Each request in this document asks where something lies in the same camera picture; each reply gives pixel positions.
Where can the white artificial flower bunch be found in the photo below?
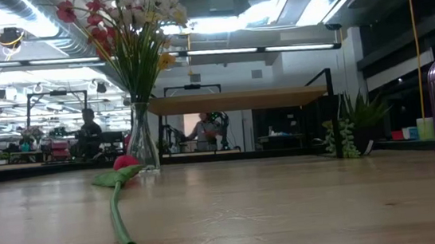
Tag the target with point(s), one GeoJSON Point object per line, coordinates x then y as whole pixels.
{"type": "Point", "coordinates": [162, 5]}

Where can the small potted succulent plant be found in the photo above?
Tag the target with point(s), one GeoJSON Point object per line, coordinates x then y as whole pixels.
{"type": "Point", "coordinates": [361, 118]}

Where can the ceiling light strip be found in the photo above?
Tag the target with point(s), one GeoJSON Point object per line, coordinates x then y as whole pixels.
{"type": "Point", "coordinates": [234, 50]}

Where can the red bin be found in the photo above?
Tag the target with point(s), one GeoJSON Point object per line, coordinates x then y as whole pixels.
{"type": "Point", "coordinates": [397, 135]}

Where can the black background gantry frame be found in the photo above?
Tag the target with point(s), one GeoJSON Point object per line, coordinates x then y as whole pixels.
{"type": "Point", "coordinates": [54, 93]}
{"type": "Point", "coordinates": [192, 87]}

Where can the red artificial tulip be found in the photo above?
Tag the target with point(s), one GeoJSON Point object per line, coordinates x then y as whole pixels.
{"type": "Point", "coordinates": [125, 161]}

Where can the red toolbox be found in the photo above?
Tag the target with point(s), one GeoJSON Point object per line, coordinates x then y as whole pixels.
{"type": "Point", "coordinates": [58, 150]}

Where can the wooden shelf with black legs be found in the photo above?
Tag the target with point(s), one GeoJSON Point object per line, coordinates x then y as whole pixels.
{"type": "Point", "coordinates": [235, 101]}

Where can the blue and white box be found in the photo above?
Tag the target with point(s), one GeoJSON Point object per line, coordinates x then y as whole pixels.
{"type": "Point", "coordinates": [410, 133]}

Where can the ceiling dome camera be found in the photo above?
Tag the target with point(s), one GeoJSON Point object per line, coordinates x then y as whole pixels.
{"type": "Point", "coordinates": [11, 37]}

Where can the person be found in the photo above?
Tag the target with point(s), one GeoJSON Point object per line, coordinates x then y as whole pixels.
{"type": "Point", "coordinates": [90, 134]}
{"type": "Point", "coordinates": [204, 133]}

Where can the clear glass vase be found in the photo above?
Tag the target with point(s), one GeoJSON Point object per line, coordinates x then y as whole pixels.
{"type": "Point", "coordinates": [141, 145]}

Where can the red artificial flower bunch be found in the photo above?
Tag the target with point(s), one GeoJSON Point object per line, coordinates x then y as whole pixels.
{"type": "Point", "coordinates": [98, 35]}

